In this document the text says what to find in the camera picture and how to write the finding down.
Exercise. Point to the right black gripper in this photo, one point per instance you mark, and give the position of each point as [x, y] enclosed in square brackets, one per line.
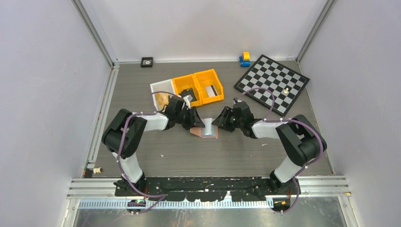
[220, 122]

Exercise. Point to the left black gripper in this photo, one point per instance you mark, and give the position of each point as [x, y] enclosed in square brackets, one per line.
[195, 120]

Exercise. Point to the tan leather card holder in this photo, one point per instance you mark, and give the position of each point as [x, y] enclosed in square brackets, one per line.
[209, 131]

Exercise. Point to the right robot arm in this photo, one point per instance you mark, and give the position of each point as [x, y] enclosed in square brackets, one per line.
[302, 143]

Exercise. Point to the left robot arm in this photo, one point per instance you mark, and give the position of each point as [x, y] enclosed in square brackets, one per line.
[123, 135]

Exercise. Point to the black card in bin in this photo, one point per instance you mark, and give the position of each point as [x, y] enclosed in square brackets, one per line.
[189, 94]

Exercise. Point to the white striped card in bin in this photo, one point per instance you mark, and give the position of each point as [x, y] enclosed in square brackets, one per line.
[211, 91]

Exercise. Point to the gold card in white bin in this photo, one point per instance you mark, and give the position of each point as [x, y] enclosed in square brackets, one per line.
[162, 99]

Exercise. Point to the left orange plastic bin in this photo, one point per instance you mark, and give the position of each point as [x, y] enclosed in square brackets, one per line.
[183, 83]

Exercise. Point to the orange plastic bin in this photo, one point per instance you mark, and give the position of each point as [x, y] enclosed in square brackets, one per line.
[206, 78]
[183, 83]

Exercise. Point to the white plastic bin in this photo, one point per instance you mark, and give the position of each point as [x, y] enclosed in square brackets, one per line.
[165, 86]

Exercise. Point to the right orange plastic bin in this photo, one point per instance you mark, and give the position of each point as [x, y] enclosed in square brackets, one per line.
[206, 78]

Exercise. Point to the blue and yellow toy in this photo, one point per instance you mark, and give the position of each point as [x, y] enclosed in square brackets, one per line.
[244, 59]

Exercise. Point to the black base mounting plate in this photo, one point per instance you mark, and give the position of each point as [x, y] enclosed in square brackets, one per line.
[208, 189]

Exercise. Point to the black and white chessboard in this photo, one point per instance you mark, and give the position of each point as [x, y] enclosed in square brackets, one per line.
[266, 81]

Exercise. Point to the small black square device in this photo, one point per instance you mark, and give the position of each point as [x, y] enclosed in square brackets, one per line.
[147, 62]

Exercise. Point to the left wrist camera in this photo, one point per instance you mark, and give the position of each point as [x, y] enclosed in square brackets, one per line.
[187, 100]

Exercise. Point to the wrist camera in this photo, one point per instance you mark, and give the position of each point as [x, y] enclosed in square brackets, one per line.
[187, 100]
[236, 100]

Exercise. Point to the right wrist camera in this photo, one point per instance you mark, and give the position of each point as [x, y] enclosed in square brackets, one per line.
[236, 100]

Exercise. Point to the cream chess piece near rail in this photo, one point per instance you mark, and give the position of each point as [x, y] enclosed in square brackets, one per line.
[97, 170]

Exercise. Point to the aluminium front rail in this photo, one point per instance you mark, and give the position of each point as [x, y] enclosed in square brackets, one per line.
[314, 186]

